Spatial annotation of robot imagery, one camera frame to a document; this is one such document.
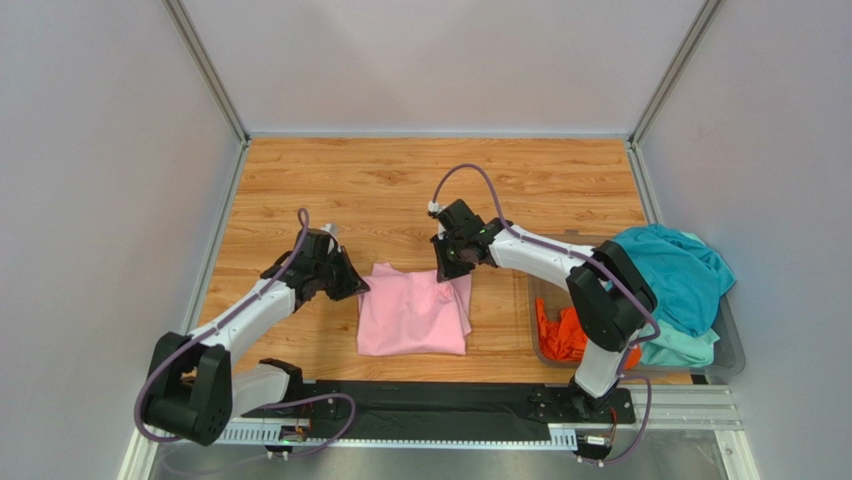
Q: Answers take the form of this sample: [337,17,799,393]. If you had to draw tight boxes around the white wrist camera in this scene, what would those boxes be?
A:
[427,201,444,218]
[321,223,340,237]

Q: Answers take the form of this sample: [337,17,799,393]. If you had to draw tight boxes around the clear plastic bin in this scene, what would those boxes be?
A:
[523,230,745,377]

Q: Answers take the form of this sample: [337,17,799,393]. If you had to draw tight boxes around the pink t-shirt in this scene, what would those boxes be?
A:
[356,263,472,357]

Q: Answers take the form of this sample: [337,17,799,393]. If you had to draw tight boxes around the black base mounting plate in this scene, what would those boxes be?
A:
[292,379,637,442]

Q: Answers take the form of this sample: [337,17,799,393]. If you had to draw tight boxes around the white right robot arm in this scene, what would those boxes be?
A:
[427,199,657,400]

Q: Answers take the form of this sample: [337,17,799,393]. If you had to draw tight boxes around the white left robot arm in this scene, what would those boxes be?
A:
[134,224,370,446]

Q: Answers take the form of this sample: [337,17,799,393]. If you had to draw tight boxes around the aluminium frame rail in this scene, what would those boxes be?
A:
[163,1,250,333]
[627,0,759,479]

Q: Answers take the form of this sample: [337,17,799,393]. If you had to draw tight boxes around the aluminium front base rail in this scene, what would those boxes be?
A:
[129,375,743,451]

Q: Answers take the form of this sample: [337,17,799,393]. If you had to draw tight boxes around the orange t-shirt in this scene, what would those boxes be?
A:
[534,296,644,371]

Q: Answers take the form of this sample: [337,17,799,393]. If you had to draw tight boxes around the teal t-shirt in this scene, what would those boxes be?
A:
[614,224,736,337]

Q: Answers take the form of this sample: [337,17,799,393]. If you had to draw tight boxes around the aluminium frame rail right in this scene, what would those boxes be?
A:
[627,0,759,479]

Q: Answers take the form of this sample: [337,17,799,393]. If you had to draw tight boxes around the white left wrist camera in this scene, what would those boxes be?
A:
[321,223,340,237]

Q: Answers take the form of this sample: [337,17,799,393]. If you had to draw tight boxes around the aluminium frame rail left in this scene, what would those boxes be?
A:
[163,1,250,333]

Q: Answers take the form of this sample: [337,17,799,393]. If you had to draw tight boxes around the light mint t-shirt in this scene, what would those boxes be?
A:
[640,320,720,368]

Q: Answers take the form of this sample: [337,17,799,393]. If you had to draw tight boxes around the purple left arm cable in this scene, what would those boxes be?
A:
[134,207,357,461]

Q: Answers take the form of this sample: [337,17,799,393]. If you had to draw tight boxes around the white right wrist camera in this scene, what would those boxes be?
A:
[427,201,444,218]

